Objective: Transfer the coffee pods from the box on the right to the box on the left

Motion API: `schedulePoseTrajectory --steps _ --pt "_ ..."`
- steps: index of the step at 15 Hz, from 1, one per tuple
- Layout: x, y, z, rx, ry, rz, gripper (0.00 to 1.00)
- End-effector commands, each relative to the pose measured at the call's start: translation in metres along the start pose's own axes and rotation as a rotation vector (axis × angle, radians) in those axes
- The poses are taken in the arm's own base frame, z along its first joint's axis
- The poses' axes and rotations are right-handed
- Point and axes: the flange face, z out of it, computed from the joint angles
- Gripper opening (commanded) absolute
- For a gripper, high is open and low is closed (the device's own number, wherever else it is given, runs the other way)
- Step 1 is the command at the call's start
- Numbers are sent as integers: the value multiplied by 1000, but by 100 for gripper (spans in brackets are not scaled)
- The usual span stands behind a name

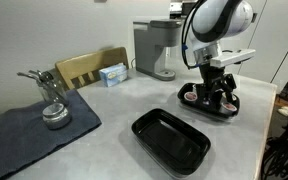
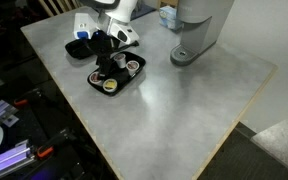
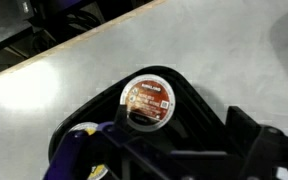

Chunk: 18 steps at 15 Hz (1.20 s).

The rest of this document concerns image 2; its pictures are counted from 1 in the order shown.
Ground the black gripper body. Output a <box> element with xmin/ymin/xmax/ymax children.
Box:
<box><xmin>88</xmin><ymin>29</ymin><xmax>121</xmax><ymax>58</ymax></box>

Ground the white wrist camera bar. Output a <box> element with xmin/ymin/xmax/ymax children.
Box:
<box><xmin>109</xmin><ymin>22</ymin><xmax>141</xmax><ymax>45</ymax></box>

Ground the wooden chair back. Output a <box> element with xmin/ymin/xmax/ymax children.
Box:
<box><xmin>38</xmin><ymin>0</ymin><xmax>85</xmax><ymax>18</ymax></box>

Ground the black plastic tray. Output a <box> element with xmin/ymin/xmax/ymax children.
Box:
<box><xmin>64</xmin><ymin>37</ymin><xmax>99</xmax><ymax>61</ymax></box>
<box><xmin>86</xmin><ymin>50</ymin><xmax>147</xmax><ymax>97</ymax></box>

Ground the orange handled black clamp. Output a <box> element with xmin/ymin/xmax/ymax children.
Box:
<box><xmin>36</xmin><ymin>127</ymin><xmax>76</xmax><ymax>160</ymax></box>
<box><xmin>13</xmin><ymin>87</ymin><xmax>44</xmax><ymax>108</ymax></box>

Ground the light blue tissue box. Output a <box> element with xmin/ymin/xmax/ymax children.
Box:
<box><xmin>158</xmin><ymin>5</ymin><xmax>182</xmax><ymax>31</ymax></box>

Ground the red lid coffee pod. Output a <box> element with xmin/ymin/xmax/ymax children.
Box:
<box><xmin>88</xmin><ymin>70</ymin><xmax>104</xmax><ymax>85</ymax></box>
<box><xmin>125</xmin><ymin>60</ymin><xmax>141</xmax><ymax>77</ymax></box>
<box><xmin>113</xmin><ymin>52</ymin><xmax>128</xmax><ymax>69</ymax></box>

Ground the speckled grey countertop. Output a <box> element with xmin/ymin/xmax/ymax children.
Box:
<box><xmin>250</xmin><ymin>109</ymin><xmax>288</xmax><ymax>180</ymax></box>

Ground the yellow lid coffee pod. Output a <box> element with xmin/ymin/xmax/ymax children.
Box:
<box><xmin>102</xmin><ymin>78</ymin><xmax>119</xmax><ymax>94</ymax></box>

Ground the grey coffee machine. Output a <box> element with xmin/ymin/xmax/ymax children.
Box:
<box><xmin>169</xmin><ymin>0</ymin><xmax>236</xmax><ymax>67</ymax></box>

